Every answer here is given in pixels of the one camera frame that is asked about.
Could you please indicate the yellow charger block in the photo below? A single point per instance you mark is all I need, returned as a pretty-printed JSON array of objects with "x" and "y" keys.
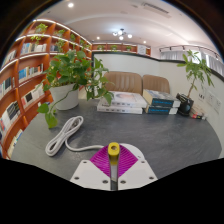
[{"x": 113, "y": 154}]

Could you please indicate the thin white book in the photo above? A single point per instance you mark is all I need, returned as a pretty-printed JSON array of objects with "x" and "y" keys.
[{"x": 116, "y": 110}]

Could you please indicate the white wall socket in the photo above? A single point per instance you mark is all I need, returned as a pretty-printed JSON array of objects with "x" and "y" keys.
[
  {"x": 210, "y": 99},
  {"x": 217, "y": 105}
]

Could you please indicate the clear acrylic sign stand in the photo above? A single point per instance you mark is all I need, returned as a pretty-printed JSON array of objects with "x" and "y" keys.
[{"x": 201, "y": 96}]

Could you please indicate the white window curtain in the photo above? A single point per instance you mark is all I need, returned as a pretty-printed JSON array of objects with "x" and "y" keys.
[{"x": 173, "y": 55}]

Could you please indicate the pothos plant in white pot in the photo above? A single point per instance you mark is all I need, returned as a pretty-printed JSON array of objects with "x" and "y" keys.
[{"x": 65, "y": 96}]

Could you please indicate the stack of small colourful books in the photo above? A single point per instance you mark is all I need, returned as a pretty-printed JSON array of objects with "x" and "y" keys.
[{"x": 198, "y": 115}]

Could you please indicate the small tree in black pot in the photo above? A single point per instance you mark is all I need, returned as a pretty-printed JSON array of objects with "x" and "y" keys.
[{"x": 185, "y": 106}]

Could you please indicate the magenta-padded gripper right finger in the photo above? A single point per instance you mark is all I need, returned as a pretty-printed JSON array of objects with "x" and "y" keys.
[{"x": 138, "y": 175}]

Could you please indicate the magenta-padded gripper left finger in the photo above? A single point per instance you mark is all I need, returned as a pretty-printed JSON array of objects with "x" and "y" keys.
[{"x": 90, "y": 175}]

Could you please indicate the recessed ceiling downlights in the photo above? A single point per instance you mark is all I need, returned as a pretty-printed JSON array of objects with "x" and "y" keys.
[{"x": 70, "y": 5}]

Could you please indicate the tan upholstered chair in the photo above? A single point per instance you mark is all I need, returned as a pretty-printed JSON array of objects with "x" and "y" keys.
[
  {"x": 124, "y": 81},
  {"x": 156, "y": 83}
]

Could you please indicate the orange wooden bookshelf unit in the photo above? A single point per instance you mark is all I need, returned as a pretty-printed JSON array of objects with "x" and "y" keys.
[{"x": 30, "y": 71}]

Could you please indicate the thin dark blue-spined book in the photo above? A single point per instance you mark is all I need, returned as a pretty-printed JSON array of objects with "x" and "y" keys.
[{"x": 161, "y": 110}]

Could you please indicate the black track light rail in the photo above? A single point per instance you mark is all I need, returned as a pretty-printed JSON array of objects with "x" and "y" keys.
[{"x": 186, "y": 47}]

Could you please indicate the multi-bulb ceiling lamp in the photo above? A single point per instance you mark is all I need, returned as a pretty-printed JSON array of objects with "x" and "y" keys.
[{"x": 121, "y": 34}]

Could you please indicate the ceiling air vent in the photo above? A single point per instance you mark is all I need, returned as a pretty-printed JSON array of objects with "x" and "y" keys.
[{"x": 156, "y": 8}]

